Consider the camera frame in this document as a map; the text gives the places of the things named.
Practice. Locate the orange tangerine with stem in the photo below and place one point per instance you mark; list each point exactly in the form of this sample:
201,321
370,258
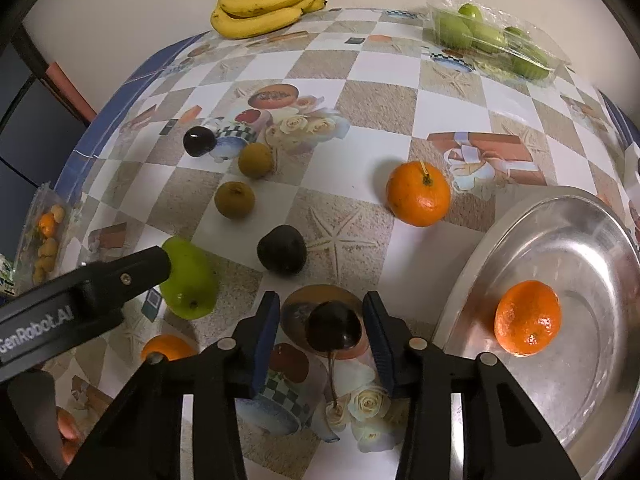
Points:
418,193

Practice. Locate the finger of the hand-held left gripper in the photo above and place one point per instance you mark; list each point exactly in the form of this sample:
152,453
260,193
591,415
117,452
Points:
135,272

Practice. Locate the clear bag of longans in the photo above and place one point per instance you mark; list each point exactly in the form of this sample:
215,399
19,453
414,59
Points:
47,247

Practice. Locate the yellow banana bunch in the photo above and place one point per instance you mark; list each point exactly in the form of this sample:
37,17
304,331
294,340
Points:
260,22

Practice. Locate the brown longan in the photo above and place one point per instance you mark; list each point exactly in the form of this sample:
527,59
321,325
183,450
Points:
234,200
256,160

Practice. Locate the clear plastic container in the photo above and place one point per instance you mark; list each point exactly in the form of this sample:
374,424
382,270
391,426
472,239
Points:
445,2

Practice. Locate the dark cabinet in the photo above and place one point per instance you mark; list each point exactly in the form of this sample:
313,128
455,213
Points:
20,125

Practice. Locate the large dark cherry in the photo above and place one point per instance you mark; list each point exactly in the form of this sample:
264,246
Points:
281,249

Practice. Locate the person's left hand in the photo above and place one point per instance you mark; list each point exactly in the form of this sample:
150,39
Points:
69,432

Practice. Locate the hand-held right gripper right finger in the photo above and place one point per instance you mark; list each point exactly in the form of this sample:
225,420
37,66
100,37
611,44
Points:
380,345

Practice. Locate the small dark cherry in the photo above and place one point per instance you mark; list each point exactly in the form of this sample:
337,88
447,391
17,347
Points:
199,141

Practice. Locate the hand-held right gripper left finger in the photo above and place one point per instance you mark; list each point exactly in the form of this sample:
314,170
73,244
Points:
265,340

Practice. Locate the dark cherry with stem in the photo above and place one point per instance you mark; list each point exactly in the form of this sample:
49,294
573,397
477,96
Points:
334,326

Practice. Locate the pile of green jujubes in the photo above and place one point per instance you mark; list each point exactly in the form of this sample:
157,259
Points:
475,32

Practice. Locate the green jujube fruit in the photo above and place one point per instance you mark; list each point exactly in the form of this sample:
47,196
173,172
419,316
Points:
192,285

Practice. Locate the round metal bowl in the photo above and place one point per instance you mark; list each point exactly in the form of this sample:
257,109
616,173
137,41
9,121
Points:
575,240

